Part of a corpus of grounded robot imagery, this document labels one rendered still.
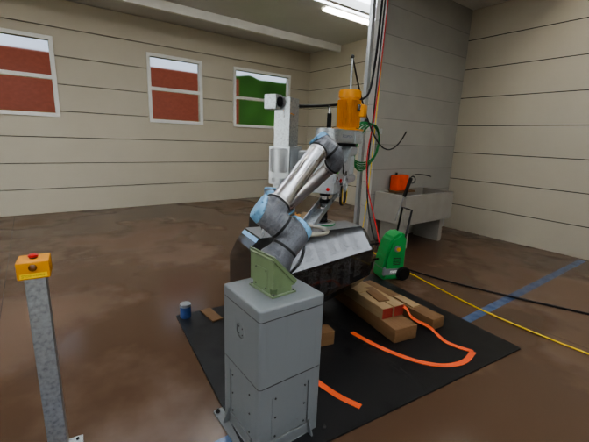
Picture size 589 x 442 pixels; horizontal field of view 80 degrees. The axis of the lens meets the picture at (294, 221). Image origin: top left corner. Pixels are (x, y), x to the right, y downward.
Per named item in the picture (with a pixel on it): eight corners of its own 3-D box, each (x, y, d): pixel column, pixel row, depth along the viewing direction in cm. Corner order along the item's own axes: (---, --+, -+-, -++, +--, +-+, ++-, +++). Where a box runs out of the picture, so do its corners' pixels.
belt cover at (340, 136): (339, 146, 396) (340, 130, 392) (361, 146, 387) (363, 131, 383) (309, 146, 309) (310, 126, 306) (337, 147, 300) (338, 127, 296)
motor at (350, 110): (338, 130, 390) (340, 92, 381) (365, 131, 378) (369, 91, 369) (330, 129, 365) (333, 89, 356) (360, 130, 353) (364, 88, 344)
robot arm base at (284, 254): (294, 277, 185) (305, 262, 188) (273, 257, 175) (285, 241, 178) (273, 267, 200) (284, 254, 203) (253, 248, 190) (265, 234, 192)
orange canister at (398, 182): (385, 191, 592) (386, 172, 585) (404, 189, 621) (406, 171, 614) (395, 193, 575) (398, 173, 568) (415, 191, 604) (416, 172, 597)
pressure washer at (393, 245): (393, 269, 466) (400, 205, 446) (409, 280, 433) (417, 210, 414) (370, 271, 457) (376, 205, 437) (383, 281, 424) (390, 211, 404)
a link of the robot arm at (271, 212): (278, 232, 181) (344, 141, 215) (252, 210, 177) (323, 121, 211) (267, 238, 194) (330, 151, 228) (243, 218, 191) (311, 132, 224)
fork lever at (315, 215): (322, 194, 352) (322, 188, 350) (341, 196, 345) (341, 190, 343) (296, 225, 297) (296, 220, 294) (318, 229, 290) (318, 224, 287)
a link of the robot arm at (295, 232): (300, 257, 185) (318, 231, 190) (275, 236, 181) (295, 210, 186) (290, 257, 199) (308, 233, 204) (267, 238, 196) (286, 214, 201)
